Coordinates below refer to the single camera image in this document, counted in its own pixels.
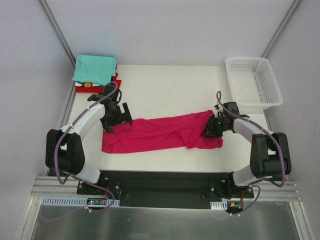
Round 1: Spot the crimson pink t shirt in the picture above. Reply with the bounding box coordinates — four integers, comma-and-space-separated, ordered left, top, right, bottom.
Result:
101, 110, 223, 154

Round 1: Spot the white plastic basket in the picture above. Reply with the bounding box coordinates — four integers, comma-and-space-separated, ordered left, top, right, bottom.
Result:
225, 56, 283, 112

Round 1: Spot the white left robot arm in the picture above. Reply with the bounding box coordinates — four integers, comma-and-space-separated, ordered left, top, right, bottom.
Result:
45, 81, 133, 195

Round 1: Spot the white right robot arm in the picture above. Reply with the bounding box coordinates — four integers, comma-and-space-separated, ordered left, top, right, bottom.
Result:
201, 102, 292, 199

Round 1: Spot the folded dark printed t shirt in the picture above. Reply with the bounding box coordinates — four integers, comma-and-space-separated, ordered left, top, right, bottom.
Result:
74, 81, 105, 93

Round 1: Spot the folded teal t shirt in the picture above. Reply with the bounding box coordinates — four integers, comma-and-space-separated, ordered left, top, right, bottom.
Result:
72, 54, 117, 86

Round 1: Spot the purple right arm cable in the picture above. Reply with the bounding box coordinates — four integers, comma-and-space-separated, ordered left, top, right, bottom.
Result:
216, 90, 288, 216

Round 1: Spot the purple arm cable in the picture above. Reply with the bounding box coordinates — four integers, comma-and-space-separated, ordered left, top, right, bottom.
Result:
216, 90, 288, 216
54, 81, 121, 188

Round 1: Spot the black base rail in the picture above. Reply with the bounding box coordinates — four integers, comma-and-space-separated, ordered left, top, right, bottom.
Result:
76, 170, 254, 209

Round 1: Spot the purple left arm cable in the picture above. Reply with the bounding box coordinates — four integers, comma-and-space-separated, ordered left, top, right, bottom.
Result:
54, 81, 121, 188

